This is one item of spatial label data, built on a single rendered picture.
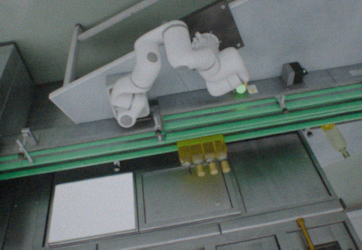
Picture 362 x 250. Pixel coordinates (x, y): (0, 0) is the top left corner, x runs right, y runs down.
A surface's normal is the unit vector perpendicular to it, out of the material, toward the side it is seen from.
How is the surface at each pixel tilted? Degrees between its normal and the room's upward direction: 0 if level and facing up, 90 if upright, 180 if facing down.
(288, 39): 0
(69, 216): 90
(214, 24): 2
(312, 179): 90
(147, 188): 90
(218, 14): 2
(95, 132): 90
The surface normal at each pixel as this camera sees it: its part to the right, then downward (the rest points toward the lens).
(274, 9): 0.14, 0.69
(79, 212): -0.10, -0.71
